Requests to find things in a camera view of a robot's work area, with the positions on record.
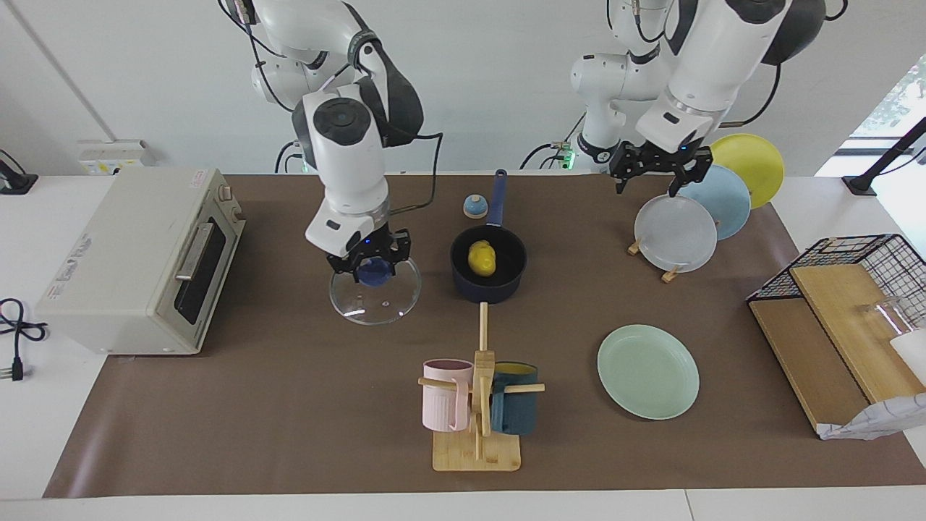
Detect light blue plate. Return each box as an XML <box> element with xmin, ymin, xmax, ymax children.
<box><xmin>680</xmin><ymin>165</ymin><xmax>752</xmax><ymax>241</ymax></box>

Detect glass lid with blue knob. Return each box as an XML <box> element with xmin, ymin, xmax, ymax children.
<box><xmin>329</xmin><ymin>253</ymin><xmax>422</xmax><ymax>326</ymax></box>

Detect yellow lemon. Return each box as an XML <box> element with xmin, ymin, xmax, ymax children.
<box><xmin>467</xmin><ymin>240</ymin><xmax>498</xmax><ymax>277</ymax></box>

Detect wooden mug tree stand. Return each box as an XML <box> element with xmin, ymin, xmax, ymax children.
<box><xmin>418</xmin><ymin>302</ymin><xmax>545</xmax><ymax>473</ymax></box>

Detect black pot with blue handle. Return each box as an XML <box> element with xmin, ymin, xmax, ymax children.
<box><xmin>450</xmin><ymin>169</ymin><xmax>527</xmax><ymax>304</ymax></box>

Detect beige toaster oven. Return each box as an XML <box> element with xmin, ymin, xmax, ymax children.
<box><xmin>35</xmin><ymin>168</ymin><xmax>247</xmax><ymax>355</ymax></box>

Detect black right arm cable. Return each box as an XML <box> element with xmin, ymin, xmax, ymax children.
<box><xmin>387</xmin><ymin>130</ymin><xmax>444</xmax><ymax>216</ymax></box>

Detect grey plate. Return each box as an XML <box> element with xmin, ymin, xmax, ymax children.
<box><xmin>634</xmin><ymin>194</ymin><xmax>718</xmax><ymax>274</ymax></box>

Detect white wall power strip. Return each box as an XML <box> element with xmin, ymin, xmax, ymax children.
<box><xmin>78</xmin><ymin>140</ymin><xmax>156</xmax><ymax>174</ymax></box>

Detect pink ribbed mug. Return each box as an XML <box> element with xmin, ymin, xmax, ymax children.
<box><xmin>422</xmin><ymin>359</ymin><xmax>475</xmax><ymax>433</ymax></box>

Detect pale green plate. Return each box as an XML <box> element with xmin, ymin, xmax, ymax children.
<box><xmin>598</xmin><ymin>324</ymin><xmax>700</xmax><ymax>420</ymax></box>

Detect wooden plate rack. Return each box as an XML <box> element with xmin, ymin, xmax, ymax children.
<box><xmin>627</xmin><ymin>217</ymin><xmax>724</xmax><ymax>284</ymax></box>

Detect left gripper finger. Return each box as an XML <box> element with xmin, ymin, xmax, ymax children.
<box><xmin>610</xmin><ymin>145</ymin><xmax>639</xmax><ymax>195</ymax></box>
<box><xmin>667</xmin><ymin>147</ymin><xmax>713</xmax><ymax>198</ymax></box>

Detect wire rack with wooden boards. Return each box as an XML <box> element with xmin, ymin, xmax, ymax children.
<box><xmin>747</xmin><ymin>234</ymin><xmax>926</xmax><ymax>435</ymax></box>

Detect black base cable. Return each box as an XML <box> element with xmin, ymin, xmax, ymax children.
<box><xmin>273</xmin><ymin>140</ymin><xmax>303</xmax><ymax>174</ymax></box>
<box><xmin>521</xmin><ymin>114</ymin><xmax>585</xmax><ymax>171</ymax></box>

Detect dark blue mug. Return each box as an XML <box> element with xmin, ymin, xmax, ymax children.
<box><xmin>490</xmin><ymin>362</ymin><xmax>540</xmax><ymax>436</ymax></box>

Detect white checked cloth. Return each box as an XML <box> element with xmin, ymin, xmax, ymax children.
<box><xmin>817</xmin><ymin>393</ymin><xmax>926</xmax><ymax>441</ymax></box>

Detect black table clamp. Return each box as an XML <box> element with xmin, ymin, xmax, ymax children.
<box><xmin>0</xmin><ymin>148</ymin><xmax>38</xmax><ymax>195</ymax></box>

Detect black power cord with plug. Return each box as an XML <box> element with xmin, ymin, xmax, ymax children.
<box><xmin>0</xmin><ymin>298</ymin><xmax>48</xmax><ymax>382</ymax></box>

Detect black camera stand clamp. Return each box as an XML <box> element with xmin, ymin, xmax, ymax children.
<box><xmin>843</xmin><ymin>116</ymin><xmax>926</xmax><ymax>196</ymax></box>

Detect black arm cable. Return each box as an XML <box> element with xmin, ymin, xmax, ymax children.
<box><xmin>722</xmin><ymin>62</ymin><xmax>788</xmax><ymax>130</ymax></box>
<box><xmin>387</xmin><ymin>130</ymin><xmax>444</xmax><ymax>216</ymax></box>

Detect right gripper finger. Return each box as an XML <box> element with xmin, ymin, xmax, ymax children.
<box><xmin>387</xmin><ymin>230</ymin><xmax>413</xmax><ymax>280</ymax></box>
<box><xmin>326</xmin><ymin>250</ymin><xmax>364</xmax><ymax>284</ymax></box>

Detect yellow plate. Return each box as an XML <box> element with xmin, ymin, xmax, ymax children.
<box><xmin>709</xmin><ymin>134</ymin><xmax>785</xmax><ymax>210</ymax></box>

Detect brown paper table mat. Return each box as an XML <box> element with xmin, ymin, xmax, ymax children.
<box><xmin>43</xmin><ymin>174</ymin><xmax>926</xmax><ymax>499</ymax></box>

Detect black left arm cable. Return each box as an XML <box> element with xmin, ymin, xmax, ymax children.
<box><xmin>722</xmin><ymin>62</ymin><xmax>788</xmax><ymax>130</ymax></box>

